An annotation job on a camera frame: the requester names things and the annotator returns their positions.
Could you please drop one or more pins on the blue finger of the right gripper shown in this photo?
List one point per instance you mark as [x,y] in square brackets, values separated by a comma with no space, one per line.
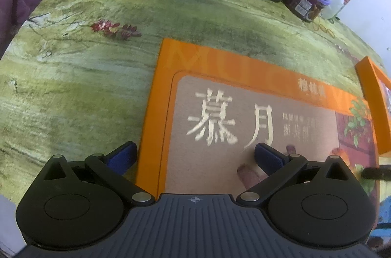
[381,173]

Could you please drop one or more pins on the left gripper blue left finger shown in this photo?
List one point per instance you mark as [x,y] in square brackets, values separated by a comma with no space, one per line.
[109,170]

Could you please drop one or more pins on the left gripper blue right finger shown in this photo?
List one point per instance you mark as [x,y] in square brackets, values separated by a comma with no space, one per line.
[281,170]

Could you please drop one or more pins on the orange cardboard tray box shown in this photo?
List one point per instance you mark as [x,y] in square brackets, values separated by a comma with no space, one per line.
[376,90]

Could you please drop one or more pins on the orange mooncake gift box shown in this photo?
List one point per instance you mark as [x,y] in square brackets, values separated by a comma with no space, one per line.
[208,109]

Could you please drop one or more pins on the purple lidded porridge can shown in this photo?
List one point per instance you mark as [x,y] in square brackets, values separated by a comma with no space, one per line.
[306,10]

